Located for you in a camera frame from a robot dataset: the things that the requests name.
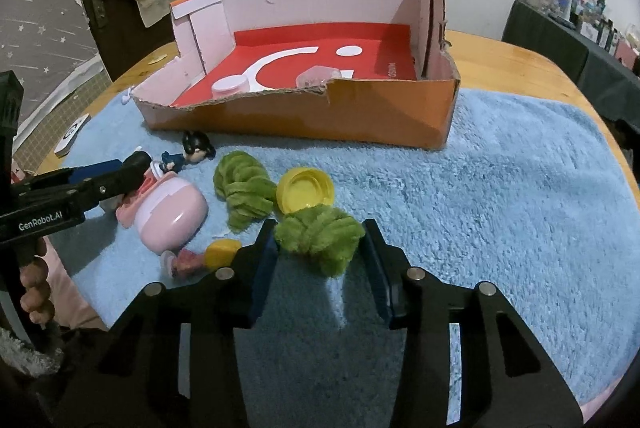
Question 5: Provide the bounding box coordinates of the white flat device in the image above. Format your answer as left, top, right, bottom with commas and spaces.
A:
54, 113, 91, 156

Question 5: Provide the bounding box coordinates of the white jar lid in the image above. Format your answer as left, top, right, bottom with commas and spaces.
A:
211, 75, 250, 98

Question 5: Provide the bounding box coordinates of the hanging paper sheet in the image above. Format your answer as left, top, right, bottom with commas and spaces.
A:
135, 0, 181, 28

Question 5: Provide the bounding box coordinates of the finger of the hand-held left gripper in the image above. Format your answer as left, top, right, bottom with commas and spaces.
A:
75, 151, 154, 211
12, 159, 126, 191

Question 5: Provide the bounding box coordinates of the green chenille bundle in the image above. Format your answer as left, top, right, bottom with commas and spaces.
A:
213, 151, 278, 234
274, 207, 367, 279

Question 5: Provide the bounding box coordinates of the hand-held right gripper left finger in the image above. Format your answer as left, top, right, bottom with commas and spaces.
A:
55, 218, 279, 428

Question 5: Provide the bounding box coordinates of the blonde figurine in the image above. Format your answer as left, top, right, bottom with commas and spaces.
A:
161, 238, 243, 280

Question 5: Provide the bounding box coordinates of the pink earbud case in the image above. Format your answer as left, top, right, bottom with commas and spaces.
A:
136, 172, 209, 255

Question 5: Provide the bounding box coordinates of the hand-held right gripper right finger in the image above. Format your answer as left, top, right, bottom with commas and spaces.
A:
361, 218, 586, 428

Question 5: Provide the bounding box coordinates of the dark-haired figurine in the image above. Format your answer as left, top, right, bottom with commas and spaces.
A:
161, 129, 217, 174

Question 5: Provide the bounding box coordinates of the door handle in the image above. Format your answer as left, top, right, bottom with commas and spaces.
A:
89, 0, 118, 28

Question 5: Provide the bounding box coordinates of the dark cloth covered table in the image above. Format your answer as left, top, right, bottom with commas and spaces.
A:
501, 0, 640, 119

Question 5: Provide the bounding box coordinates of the yellow bottle cap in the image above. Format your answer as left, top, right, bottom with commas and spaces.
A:
276, 167, 334, 214

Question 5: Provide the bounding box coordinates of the blue fluffy towel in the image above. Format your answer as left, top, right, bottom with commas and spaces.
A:
65, 88, 640, 419

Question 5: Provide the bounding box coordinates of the clear plastic container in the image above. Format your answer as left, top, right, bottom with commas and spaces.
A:
296, 66, 341, 89

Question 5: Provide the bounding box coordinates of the person's left hand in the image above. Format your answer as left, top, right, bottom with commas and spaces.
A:
19, 238, 55, 326

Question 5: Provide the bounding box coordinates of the orange cardboard box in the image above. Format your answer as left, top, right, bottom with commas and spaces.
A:
131, 0, 461, 150

